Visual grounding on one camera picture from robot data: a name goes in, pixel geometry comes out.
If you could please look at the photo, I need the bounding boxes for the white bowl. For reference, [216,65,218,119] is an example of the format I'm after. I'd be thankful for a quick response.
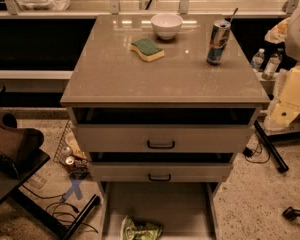
[151,14,183,40]

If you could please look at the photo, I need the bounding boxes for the tall clear drink bottle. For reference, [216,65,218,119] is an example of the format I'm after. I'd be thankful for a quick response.
[261,48,283,80]

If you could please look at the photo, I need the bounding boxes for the wire basket with snacks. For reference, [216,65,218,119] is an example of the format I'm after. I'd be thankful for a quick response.
[53,121,88,173]

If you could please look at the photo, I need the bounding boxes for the green jalapeno chip bag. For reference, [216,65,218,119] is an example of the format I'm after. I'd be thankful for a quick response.
[120,216,163,240]

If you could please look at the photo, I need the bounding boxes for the middle grey drawer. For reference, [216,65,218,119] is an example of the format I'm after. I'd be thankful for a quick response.
[88,162,232,182]

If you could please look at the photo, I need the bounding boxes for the blue silver energy drink can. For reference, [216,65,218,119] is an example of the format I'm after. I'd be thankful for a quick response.
[206,20,231,65]

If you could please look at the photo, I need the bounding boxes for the small clear water bottle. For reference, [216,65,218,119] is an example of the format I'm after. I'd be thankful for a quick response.
[250,48,265,72]

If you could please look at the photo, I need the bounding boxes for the bottom open drawer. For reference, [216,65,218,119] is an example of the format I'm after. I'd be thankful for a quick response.
[102,182,219,240]

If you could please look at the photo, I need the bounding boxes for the black floor stand leg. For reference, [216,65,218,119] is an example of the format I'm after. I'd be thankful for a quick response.
[254,121,289,174]

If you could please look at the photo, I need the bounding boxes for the red soda can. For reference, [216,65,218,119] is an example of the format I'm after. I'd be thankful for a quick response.
[65,156,75,171]

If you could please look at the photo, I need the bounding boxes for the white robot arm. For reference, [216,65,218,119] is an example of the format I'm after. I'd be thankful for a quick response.
[264,2,300,131]

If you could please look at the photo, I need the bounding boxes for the black floor cables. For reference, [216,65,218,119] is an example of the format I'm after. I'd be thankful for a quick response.
[21,183,100,234]

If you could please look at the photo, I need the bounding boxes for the grey drawer cabinet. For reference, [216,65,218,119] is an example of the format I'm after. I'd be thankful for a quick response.
[61,15,269,240]

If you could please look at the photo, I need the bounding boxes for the grey drawer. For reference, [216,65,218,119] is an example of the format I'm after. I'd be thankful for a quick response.
[72,124,254,153]
[88,162,232,182]

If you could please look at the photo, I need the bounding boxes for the black caster wheel base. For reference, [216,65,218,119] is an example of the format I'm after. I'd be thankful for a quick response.
[282,207,300,221]

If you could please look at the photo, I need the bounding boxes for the top grey drawer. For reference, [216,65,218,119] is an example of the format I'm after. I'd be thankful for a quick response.
[72,124,254,153]

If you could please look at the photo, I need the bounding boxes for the green yellow sponge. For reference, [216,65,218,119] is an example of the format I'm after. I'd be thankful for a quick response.
[130,38,165,62]

